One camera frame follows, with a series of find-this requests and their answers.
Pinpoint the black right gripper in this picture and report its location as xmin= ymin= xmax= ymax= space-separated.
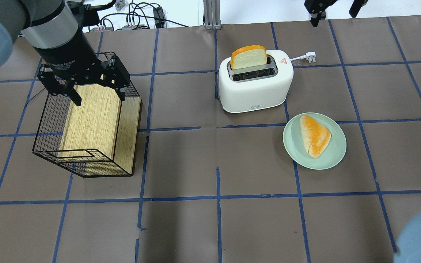
xmin=304 ymin=0 xmax=368 ymax=28

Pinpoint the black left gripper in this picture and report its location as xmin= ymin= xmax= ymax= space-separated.
xmin=37 ymin=31 xmax=130 ymax=106

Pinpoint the white toaster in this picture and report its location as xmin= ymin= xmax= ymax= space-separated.
xmin=218 ymin=50 xmax=294 ymax=113

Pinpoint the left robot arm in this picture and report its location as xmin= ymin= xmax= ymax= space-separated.
xmin=0 ymin=0 xmax=131 ymax=106

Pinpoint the bread slice in toaster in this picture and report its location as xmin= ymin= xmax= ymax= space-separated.
xmin=230 ymin=45 xmax=267 ymax=70

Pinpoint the wooden shelf board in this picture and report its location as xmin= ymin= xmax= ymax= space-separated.
xmin=56 ymin=84 xmax=142 ymax=178

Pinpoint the black power adapter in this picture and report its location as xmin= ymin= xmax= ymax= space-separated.
xmin=153 ymin=7 xmax=166 ymax=28

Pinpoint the triangular bread on plate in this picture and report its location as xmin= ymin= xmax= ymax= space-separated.
xmin=299 ymin=115 xmax=332 ymax=159

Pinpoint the light green plate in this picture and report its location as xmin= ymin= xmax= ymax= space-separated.
xmin=282 ymin=112 xmax=346 ymax=170

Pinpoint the white toaster power cable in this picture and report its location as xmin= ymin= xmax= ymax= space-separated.
xmin=290 ymin=52 xmax=317 ymax=64

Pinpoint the black wire basket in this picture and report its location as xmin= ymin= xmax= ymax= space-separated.
xmin=32 ymin=52 xmax=142 ymax=178

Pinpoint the aluminium frame post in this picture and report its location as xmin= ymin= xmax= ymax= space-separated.
xmin=203 ymin=0 xmax=222 ymax=30

